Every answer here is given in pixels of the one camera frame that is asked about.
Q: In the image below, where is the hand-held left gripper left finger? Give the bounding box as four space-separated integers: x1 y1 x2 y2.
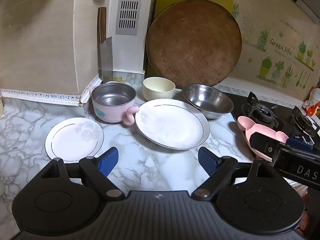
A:
37 147 125 201

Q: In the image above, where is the grey vent grille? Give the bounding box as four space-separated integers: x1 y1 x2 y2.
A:
115 0 145 35

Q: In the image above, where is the black glass gas stove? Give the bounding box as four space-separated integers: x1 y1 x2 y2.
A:
224 92 320 142

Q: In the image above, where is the pink pot with handle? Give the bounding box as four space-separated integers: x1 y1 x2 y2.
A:
91 82 140 126

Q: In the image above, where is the cleaver with wooden handle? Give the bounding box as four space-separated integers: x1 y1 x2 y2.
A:
97 7 114 82

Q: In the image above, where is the red and white plastic bag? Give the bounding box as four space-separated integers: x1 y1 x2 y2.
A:
303 87 320 117

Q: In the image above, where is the stainless steel bowl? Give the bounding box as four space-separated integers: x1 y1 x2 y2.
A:
182 84 234 120

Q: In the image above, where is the green plant wall sticker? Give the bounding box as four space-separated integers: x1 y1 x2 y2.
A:
232 4 318 88

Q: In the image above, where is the pink bear-shaped plate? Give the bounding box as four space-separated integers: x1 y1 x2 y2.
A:
237 116 290 162

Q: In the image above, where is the large white plate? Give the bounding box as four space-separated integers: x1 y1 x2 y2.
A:
135 98 210 150

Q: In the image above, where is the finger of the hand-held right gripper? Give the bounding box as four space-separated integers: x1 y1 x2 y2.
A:
287 135 320 153
250 132 287 156

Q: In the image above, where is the small white plate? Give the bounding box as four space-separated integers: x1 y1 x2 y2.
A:
45 117 104 162

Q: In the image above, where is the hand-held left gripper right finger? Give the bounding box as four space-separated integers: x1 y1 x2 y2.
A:
191 147 275 201

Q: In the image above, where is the cream bowl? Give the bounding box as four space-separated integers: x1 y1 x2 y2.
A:
143 77 176 101

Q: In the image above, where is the round wooden cutting board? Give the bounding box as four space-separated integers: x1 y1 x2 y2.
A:
146 0 243 87

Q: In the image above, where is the gas burner with grate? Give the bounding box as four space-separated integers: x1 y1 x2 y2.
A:
291 106 320 137
241 92 286 131

